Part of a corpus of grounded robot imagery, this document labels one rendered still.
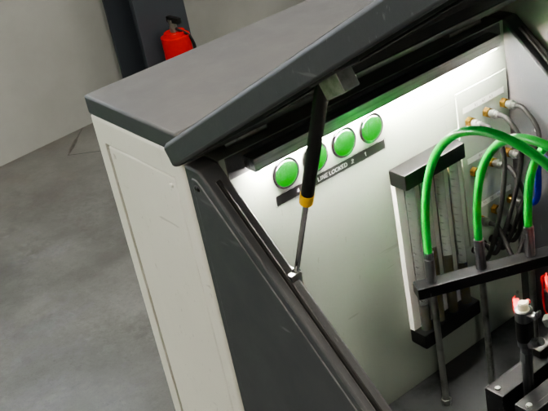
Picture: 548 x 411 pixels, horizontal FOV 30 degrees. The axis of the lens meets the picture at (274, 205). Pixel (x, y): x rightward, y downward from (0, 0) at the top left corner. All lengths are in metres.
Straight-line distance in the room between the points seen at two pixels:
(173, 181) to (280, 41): 0.35
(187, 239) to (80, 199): 3.27
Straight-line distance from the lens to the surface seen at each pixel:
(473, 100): 1.84
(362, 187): 1.70
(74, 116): 5.62
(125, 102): 1.65
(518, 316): 1.63
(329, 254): 1.69
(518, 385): 1.73
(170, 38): 5.22
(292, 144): 1.53
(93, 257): 4.35
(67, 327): 3.95
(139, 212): 1.73
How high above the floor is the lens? 2.09
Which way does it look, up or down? 28 degrees down
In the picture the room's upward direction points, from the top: 11 degrees counter-clockwise
